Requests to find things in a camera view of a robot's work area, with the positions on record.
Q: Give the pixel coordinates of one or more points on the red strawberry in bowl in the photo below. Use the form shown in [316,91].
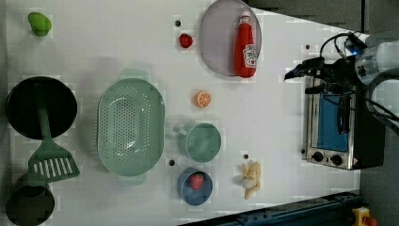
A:
[196,181]

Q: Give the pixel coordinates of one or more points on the black cup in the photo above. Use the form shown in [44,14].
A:
[30,205]

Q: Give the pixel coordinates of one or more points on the red strawberry on table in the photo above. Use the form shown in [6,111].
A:
[185,40]

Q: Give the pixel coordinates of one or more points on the banana peel toy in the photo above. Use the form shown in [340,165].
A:
[251,178]

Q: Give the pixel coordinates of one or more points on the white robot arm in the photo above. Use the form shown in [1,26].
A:
[358,71]

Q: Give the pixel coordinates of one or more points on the green colander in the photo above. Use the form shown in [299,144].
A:
[131,127]

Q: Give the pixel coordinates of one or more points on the silver toaster oven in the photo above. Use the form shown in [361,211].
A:
[342,134]

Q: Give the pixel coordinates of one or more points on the grey round plate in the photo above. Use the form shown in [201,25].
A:
[218,31]

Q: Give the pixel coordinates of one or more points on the red plush ketchup bottle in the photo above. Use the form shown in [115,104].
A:
[245,55]

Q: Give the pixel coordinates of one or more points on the blue metal frame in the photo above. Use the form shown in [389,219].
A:
[331,210]

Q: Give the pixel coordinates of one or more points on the blue bowl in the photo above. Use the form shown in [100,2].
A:
[194,197]

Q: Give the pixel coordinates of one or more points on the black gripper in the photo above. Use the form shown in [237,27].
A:
[340,76]

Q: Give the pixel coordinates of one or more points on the black round pan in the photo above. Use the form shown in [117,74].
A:
[21,107]

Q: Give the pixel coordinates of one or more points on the green slotted spatula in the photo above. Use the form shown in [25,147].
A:
[50,162]

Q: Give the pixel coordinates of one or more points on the yellow red emergency button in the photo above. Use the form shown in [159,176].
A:
[363,218]

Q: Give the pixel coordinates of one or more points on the orange slice toy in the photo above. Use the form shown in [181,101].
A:
[203,99]

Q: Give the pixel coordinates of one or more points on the green mug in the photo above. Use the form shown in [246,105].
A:
[200,142]

